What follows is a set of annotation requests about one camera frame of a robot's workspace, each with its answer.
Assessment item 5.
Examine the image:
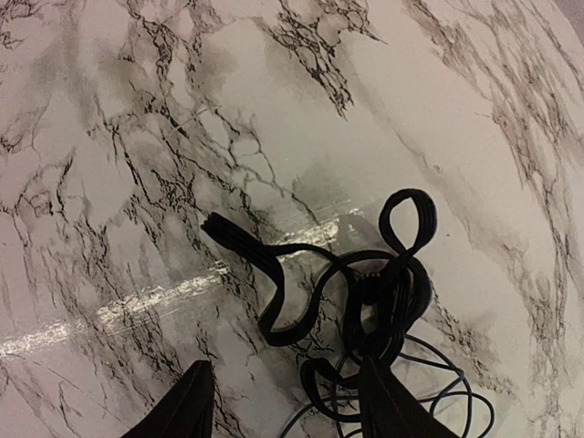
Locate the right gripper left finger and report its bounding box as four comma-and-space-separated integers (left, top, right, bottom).
122, 360, 215, 438

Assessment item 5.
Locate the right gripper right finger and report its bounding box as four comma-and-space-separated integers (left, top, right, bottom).
359, 357, 456, 438

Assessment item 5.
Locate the black cable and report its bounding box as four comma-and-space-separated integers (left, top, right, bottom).
199, 188, 495, 438

